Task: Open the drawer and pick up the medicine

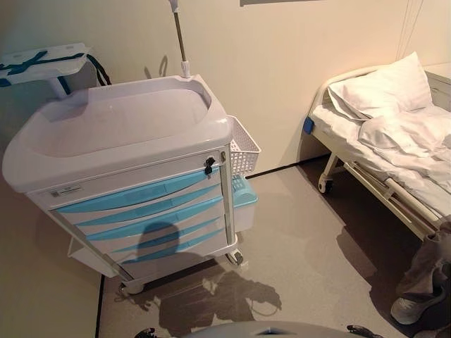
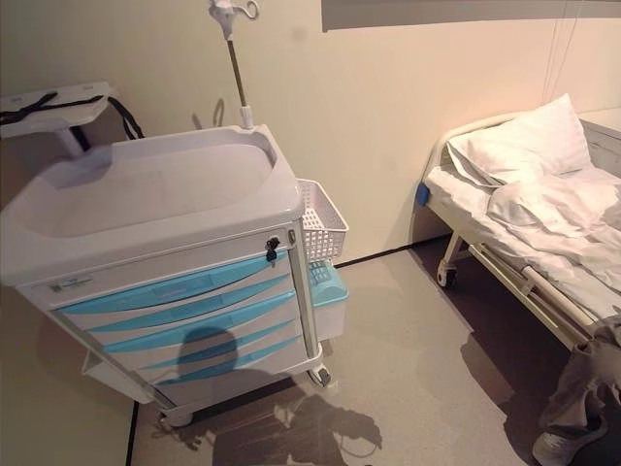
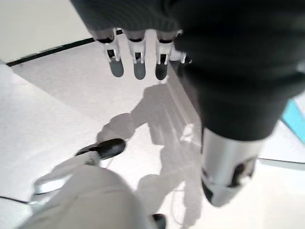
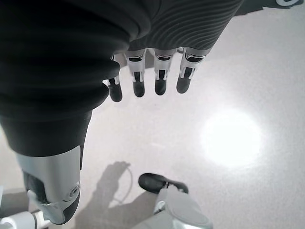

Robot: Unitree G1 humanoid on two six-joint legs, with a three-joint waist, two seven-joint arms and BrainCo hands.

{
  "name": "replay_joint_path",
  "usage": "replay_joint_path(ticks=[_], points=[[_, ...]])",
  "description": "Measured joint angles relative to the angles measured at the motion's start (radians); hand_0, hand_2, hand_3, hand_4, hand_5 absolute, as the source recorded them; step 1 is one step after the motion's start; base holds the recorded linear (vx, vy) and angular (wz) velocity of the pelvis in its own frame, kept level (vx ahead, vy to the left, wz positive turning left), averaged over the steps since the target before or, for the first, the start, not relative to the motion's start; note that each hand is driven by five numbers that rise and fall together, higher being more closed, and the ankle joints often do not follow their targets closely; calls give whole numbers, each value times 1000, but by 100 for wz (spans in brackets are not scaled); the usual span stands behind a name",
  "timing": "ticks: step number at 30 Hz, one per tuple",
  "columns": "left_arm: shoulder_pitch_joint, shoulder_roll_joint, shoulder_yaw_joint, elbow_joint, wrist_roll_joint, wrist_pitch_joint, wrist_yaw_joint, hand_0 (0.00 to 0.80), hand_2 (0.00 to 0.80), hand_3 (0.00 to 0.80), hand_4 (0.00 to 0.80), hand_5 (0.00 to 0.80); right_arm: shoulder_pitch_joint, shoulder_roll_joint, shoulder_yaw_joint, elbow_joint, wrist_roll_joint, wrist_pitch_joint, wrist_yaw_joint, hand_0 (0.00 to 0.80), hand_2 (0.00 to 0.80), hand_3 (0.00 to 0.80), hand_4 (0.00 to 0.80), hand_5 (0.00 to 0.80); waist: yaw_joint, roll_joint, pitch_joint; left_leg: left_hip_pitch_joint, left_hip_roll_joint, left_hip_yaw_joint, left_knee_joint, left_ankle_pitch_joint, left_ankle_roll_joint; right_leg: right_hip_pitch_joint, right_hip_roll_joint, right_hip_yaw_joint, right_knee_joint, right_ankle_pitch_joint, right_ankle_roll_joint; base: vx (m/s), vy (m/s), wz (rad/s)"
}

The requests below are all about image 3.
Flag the left robot hand dark palm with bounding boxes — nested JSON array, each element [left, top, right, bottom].
[[70, 0, 305, 207]]

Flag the teal panel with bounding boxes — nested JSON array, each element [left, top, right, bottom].
[[280, 98, 305, 144]]

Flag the black robot foot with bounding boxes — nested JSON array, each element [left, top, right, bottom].
[[74, 138, 126, 161], [152, 213, 167, 229]]

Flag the black baseboard strip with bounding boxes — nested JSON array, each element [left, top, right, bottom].
[[6, 37, 95, 67]]

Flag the silver robot leg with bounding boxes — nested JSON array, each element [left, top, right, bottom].
[[20, 151, 153, 229]]

